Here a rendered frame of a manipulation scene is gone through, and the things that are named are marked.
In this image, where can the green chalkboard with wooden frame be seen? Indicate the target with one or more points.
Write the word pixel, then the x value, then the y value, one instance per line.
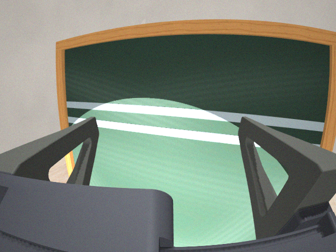
pixel 168 98

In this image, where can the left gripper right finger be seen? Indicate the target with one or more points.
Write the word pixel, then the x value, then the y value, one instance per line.
pixel 311 175

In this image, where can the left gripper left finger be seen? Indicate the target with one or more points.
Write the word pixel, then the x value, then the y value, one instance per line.
pixel 34 159

